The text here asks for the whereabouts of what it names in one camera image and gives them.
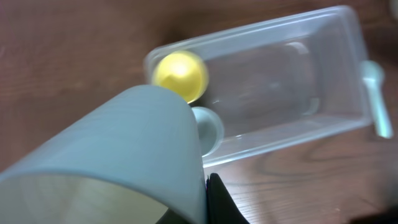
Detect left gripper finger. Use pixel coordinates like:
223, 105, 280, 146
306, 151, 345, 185
206, 173, 249, 224

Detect grey-blue plastic cup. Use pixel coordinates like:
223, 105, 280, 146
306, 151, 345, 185
1, 85, 207, 223

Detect yellow plastic cup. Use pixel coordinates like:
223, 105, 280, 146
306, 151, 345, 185
150, 50, 209, 103

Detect clear plastic storage container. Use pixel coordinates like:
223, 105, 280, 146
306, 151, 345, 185
144, 6, 372, 167

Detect grey-blue plastic bowl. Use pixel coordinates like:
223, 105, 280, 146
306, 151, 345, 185
192, 106, 224, 157

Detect mint green plastic spoon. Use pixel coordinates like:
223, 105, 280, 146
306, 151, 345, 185
360, 60, 394, 139

